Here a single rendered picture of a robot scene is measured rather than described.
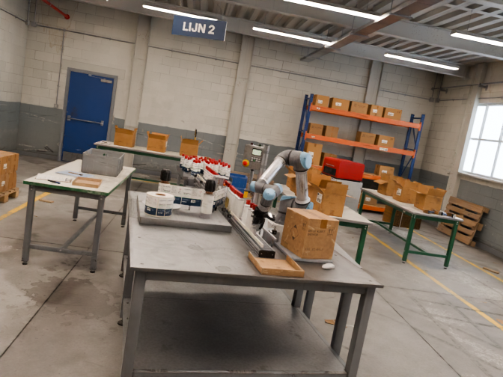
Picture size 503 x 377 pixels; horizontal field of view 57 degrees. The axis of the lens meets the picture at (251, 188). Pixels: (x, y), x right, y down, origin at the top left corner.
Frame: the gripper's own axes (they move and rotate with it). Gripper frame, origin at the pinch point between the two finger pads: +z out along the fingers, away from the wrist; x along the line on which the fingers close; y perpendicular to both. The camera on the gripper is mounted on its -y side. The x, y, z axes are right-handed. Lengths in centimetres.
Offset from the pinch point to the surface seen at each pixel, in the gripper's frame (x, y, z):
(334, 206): -140, -139, 87
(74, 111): -748, 209, 400
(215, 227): -19.4, 24.2, 20.2
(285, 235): 5.0, -18.9, -1.6
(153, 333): 48, 62, 56
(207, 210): -37, 28, 21
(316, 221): 16.4, -28.5, -28.9
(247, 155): -78, -1, -7
